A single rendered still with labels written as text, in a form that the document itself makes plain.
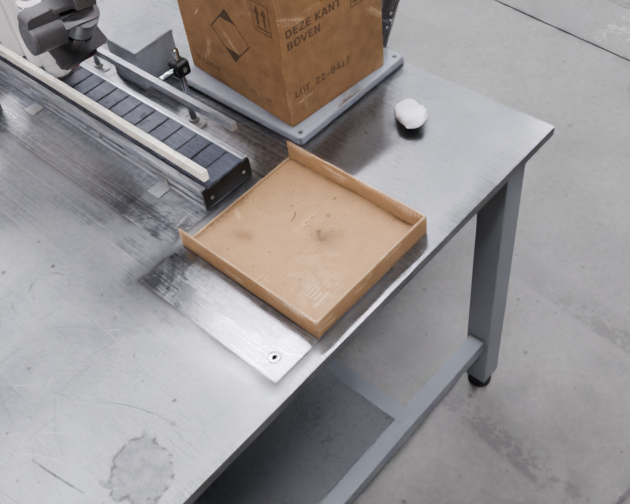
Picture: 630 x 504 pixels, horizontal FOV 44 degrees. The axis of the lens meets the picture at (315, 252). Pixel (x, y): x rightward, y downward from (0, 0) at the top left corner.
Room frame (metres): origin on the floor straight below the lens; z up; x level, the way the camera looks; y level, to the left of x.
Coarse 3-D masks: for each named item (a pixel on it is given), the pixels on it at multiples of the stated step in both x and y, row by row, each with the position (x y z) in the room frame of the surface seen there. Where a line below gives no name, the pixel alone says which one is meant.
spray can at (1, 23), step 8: (0, 8) 1.41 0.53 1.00; (0, 16) 1.41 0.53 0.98; (0, 24) 1.41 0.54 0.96; (8, 24) 1.41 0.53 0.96; (0, 32) 1.41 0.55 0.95; (8, 32) 1.41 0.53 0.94; (0, 40) 1.42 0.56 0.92; (8, 40) 1.41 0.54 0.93; (16, 40) 1.41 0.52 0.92; (8, 48) 1.41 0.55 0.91; (16, 48) 1.41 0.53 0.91; (24, 56) 1.41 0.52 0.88
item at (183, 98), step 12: (108, 60) 1.24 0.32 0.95; (120, 60) 1.23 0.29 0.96; (132, 72) 1.19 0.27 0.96; (144, 72) 1.18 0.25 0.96; (156, 84) 1.14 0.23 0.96; (180, 96) 1.09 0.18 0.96; (192, 108) 1.07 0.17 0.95; (204, 108) 1.05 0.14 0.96; (216, 120) 1.03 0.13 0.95; (228, 120) 1.01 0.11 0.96
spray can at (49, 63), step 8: (24, 0) 1.33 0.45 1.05; (32, 0) 1.33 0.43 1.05; (24, 8) 1.32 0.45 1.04; (40, 56) 1.32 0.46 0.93; (48, 56) 1.32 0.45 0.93; (48, 64) 1.32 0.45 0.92; (56, 64) 1.32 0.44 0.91; (48, 72) 1.32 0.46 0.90; (56, 72) 1.32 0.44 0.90; (64, 72) 1.32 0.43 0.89
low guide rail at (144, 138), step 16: (0, 48) 1.40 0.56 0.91; (16, 64) 1.36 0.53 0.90; (32, 64) 1.33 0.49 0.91; (48, 80) 1.27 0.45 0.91; (80, 96) 1.20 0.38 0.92; (96, 112) 1.16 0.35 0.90; (112, 112) 1.14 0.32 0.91; (128, 128) 1.09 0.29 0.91; (144, 144) 1.06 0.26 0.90; (160, 144) 1.03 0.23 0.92; (176, 160) 0.99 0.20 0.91; (208, 176) 0.95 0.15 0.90
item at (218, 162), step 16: (64, 80) 1.31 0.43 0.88; (80, 80) 1.30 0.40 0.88; (96, 80) 1.30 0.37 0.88; (64, 96) 1.26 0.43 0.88; (96, 96) 1.24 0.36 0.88; (112, 96) 1.24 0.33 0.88; (128, 96) 1.23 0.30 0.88; (128, 112) 1.18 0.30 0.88; (144, 112) 1.17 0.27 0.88; (160, 112) 1.17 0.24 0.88; (112, 128) 1.14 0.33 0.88; (144, 128) 1.13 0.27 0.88; (160, 128) 1.12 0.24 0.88; (176, 128) 1.11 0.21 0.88; (176, 144) 1.07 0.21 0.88; (192, 144) 1.06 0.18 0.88; (208, 144) 1.06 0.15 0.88; (192, 160) 1.02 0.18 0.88; (208, 160) 1.02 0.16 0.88; (224, 160) 1.01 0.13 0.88; (240, 160) 1.00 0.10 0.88; (192, 176) 0.98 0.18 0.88
